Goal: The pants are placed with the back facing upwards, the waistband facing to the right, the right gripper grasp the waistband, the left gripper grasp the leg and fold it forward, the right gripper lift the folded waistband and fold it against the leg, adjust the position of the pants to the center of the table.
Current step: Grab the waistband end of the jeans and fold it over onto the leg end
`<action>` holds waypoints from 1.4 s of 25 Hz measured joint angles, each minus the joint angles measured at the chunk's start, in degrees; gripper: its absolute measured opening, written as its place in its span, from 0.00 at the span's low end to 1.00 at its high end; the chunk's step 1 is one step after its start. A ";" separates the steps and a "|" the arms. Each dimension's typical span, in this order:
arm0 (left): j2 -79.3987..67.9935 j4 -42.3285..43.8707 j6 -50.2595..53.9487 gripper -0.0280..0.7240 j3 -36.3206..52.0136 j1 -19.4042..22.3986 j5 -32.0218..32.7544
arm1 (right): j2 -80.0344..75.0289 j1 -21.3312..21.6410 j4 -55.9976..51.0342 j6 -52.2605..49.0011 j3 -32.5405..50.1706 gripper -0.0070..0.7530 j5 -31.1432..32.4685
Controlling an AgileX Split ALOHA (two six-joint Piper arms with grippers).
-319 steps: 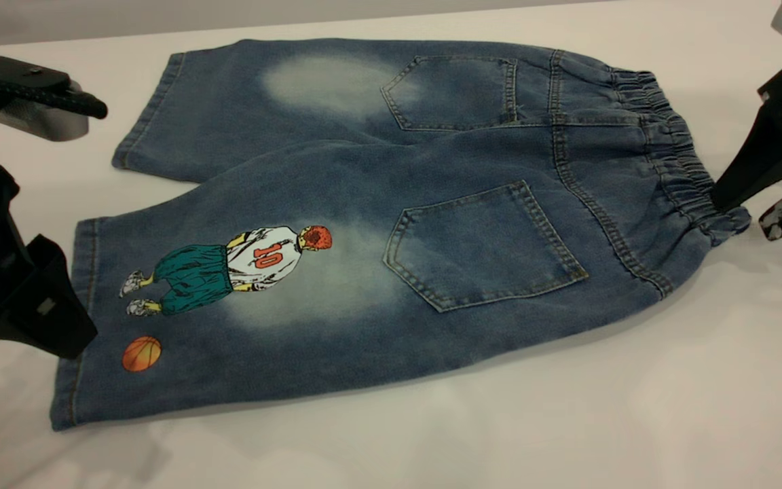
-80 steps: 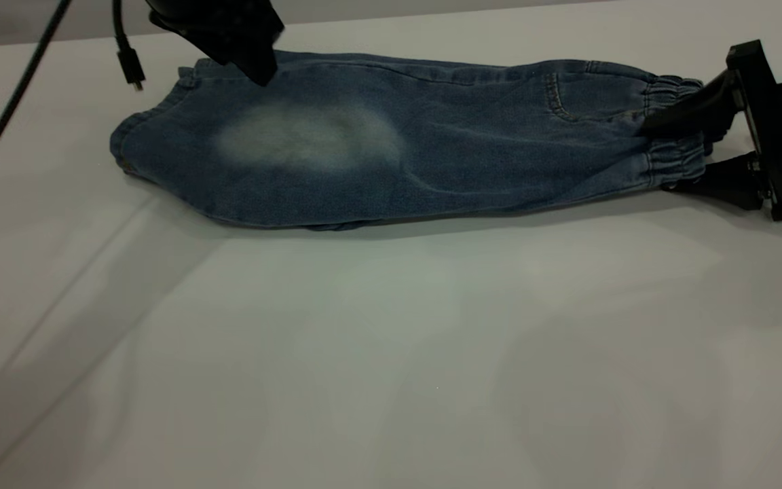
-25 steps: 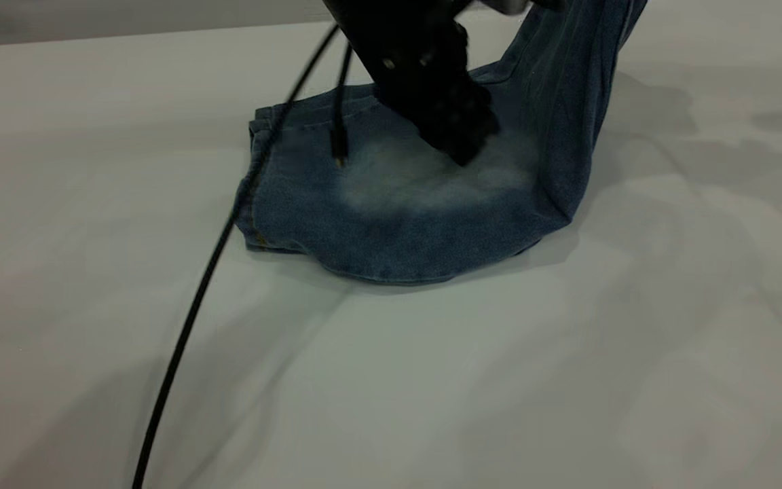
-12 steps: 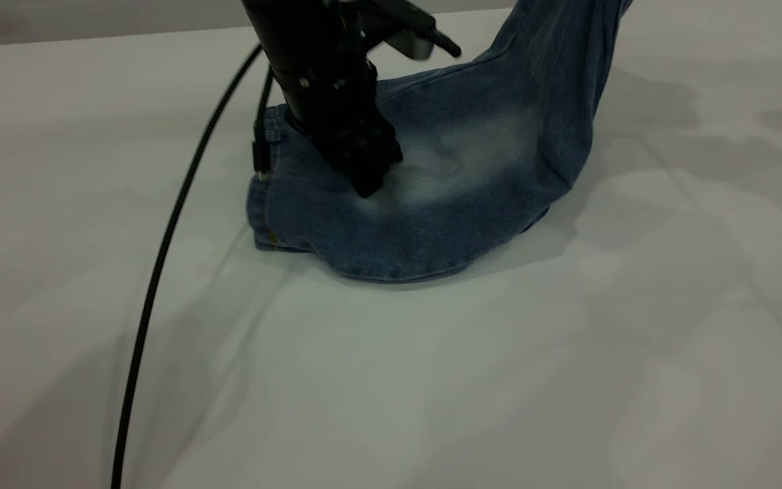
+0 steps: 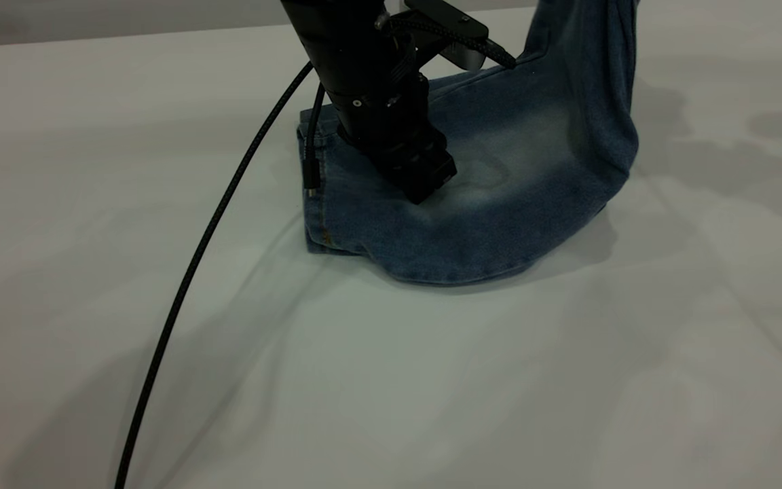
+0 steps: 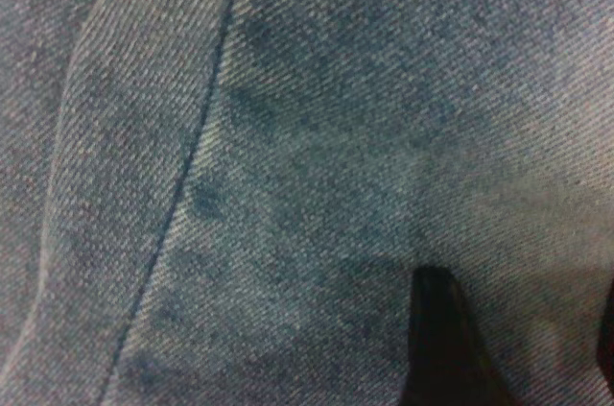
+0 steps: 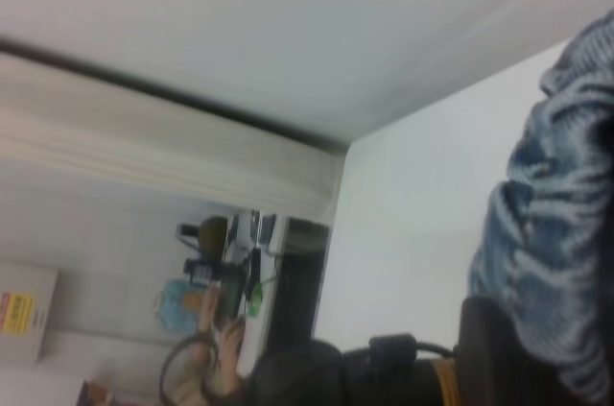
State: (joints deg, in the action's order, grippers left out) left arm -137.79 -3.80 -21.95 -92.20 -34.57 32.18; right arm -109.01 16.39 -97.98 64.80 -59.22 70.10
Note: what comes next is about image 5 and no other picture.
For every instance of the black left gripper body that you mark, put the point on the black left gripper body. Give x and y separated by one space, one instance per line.
384 122

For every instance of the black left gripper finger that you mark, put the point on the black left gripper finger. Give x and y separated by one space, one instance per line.
442 170
415 183

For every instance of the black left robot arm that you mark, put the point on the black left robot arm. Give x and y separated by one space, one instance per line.
343 41

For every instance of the white tablecloth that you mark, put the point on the white tablecloth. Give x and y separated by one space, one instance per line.
499 380

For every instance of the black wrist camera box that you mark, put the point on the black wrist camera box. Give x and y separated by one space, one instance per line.
452 30

